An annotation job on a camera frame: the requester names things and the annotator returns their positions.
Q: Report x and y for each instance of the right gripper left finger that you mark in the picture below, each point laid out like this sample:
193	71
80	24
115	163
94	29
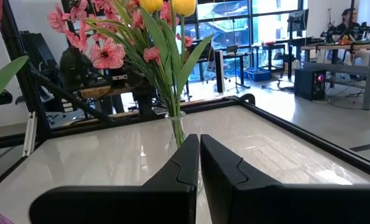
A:
125	205

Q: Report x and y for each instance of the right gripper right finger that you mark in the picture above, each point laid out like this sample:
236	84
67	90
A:
281	205

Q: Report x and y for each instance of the pink flower bunch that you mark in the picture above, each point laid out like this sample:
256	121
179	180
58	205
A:
108	56

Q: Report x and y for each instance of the yellow tulip green stem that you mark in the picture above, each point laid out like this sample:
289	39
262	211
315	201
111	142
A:
150	4
184	6

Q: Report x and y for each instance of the clear glass vase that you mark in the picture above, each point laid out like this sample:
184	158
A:
173	124

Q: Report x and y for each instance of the black computer tower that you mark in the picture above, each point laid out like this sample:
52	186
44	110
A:
309	84

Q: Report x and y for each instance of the blue plastic bin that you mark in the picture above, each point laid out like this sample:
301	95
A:
259	74

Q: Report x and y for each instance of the tall black slim tower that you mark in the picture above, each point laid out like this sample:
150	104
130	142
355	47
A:
219	71

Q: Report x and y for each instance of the wooden desk grey legs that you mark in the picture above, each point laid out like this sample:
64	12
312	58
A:
368	62

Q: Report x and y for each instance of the black monitor on stand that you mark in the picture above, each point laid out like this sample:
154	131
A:
298	20

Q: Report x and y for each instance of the person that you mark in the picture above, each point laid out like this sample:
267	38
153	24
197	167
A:
348	23

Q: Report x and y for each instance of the black aluminium table frame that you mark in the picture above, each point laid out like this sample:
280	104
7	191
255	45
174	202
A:
296	127

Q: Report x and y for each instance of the white metal bracket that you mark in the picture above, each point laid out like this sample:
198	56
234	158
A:
29	133

